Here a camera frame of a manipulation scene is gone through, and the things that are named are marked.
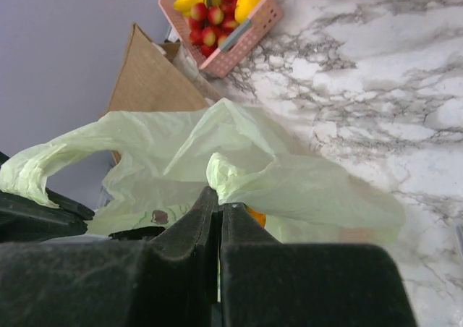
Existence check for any yellow lemon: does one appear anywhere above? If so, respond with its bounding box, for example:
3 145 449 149
234 0 261 24

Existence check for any pink plastic fruit basket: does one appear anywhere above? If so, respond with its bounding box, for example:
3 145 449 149
158 0 283 78

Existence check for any red cherry bunch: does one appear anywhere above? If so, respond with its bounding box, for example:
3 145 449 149
187 0 237 58

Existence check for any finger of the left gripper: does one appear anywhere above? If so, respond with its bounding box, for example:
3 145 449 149
0 151 95 243

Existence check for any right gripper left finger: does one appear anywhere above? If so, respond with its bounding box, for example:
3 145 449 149
1 188 218 326

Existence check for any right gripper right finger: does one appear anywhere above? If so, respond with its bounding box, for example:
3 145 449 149
220 204 417 326

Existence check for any light green plastic grocery bag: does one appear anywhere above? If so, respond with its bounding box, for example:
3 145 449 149
1 99 405 245

